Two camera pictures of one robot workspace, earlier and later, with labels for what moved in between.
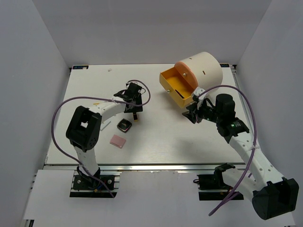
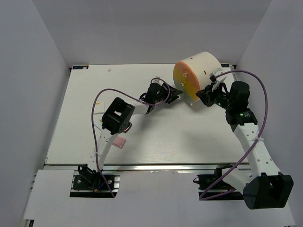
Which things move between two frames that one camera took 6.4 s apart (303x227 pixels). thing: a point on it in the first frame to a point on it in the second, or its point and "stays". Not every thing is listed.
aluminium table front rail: (139, 167) stays
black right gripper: (191, 114) to (204, 96)
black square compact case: (124, 125) stays
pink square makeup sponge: (117, 141) stays
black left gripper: (135, 109) to (173, 96)
